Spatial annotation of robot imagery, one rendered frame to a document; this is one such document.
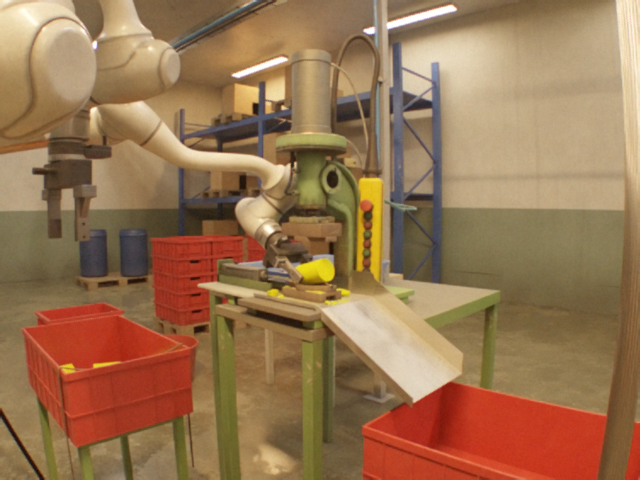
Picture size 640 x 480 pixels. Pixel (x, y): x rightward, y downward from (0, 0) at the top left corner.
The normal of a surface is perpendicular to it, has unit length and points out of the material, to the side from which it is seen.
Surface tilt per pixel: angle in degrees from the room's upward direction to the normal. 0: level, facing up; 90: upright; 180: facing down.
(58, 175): 90
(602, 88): 90
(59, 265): 90
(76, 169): 90
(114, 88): 130
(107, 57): 103
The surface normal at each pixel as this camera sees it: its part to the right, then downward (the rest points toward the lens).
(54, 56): 0.98, 0.11
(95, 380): 0.73, 0.04
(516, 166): -0.69, 0.05
